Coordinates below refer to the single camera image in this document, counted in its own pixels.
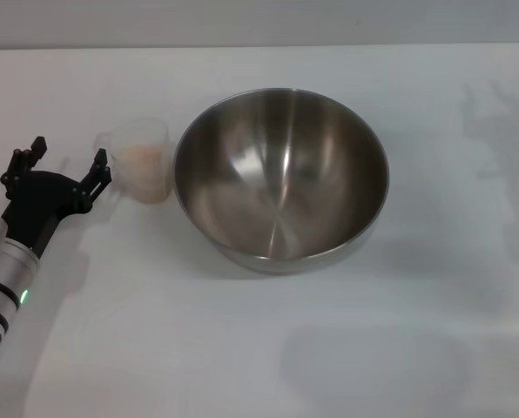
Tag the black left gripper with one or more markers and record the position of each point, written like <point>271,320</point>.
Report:
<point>37,200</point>

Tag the stainless steel mixing bowl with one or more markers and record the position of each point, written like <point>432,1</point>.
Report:
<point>281,178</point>

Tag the rice grains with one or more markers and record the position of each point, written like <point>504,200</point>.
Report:
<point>139,161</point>

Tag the translucent plastic measuring cup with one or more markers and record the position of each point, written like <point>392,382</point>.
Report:
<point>166,139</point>

